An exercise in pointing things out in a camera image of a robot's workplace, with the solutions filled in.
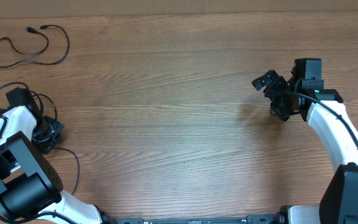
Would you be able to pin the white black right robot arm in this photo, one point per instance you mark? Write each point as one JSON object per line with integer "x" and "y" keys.
{"x": 324, "y": 111}

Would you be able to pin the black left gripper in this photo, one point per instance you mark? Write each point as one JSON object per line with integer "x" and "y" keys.
{"x": 45, "y": 147}

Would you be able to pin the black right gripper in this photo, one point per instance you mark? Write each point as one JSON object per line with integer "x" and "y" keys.
{"x": 284, "y": 112}

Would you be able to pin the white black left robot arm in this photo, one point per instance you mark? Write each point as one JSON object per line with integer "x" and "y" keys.
{"x": 30, "y": 188}

